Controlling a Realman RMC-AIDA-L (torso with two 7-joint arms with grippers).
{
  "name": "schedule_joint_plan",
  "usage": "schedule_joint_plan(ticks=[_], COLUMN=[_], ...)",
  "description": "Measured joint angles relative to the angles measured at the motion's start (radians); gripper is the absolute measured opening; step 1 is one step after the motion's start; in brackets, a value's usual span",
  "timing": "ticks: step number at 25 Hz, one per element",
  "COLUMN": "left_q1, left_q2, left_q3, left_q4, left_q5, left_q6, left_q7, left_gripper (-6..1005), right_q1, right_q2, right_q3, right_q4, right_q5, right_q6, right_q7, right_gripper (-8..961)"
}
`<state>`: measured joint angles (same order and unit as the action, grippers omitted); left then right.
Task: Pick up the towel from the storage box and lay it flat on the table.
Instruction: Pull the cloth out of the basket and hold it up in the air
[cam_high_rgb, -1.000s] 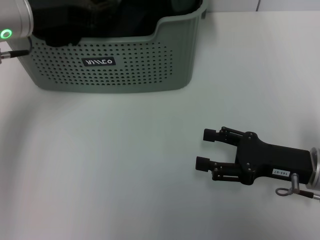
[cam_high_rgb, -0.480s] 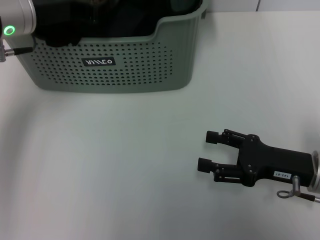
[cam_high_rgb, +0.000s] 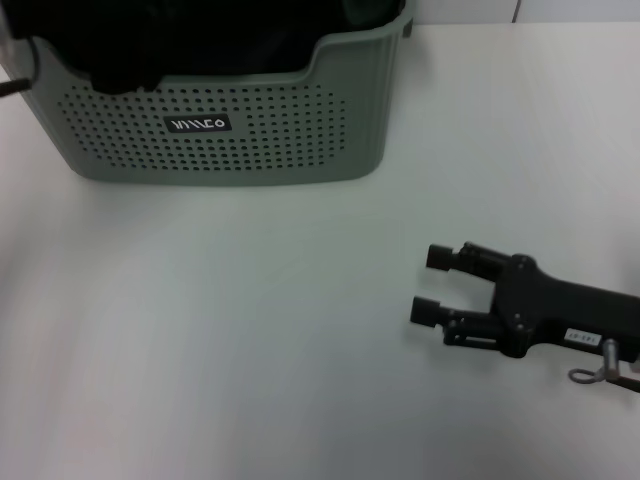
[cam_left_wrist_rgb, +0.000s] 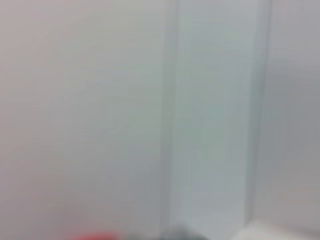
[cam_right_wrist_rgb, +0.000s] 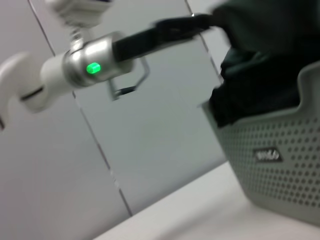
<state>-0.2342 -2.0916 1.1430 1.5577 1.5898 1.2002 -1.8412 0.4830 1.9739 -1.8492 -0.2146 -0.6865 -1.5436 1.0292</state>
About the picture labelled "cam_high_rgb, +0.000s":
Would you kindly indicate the white numbered label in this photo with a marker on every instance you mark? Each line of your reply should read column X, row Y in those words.
column 582, row 337

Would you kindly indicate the black brand label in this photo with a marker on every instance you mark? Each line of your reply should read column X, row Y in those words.
column 197, row 124

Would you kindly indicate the pile of black cloths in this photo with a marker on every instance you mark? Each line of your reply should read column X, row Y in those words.
column 150, row 40

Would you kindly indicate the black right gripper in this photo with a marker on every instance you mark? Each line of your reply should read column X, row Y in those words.
column 565, row 310

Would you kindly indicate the green perforated plastic storage box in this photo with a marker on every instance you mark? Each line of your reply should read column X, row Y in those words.
column 300, row 125

